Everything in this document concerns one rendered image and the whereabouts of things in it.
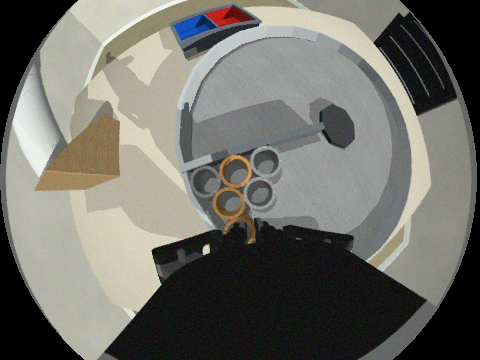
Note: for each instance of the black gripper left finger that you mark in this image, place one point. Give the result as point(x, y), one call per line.
point(170, 257)

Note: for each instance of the bronze bushing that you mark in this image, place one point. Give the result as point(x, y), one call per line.
point(228, 161)
point(221, 211)
point(246, 218)

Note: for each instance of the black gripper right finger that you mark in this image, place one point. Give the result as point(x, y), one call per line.
point(267, 233)

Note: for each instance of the grey metal sleeve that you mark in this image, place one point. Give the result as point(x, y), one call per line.
point(273, 153)
point(195, 181)
point(269, 199)

